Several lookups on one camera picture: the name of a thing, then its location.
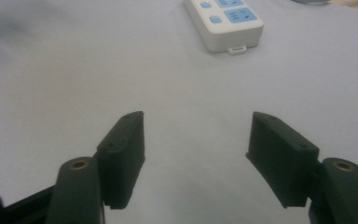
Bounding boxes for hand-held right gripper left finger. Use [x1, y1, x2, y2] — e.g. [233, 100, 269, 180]
[45, 110, 146, 224]

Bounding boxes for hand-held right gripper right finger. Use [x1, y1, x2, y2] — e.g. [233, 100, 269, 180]
[245, 111, 358, 224]

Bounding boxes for white power strip blue sockets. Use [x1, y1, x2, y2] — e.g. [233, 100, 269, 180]
[183, 0, 265, 56]

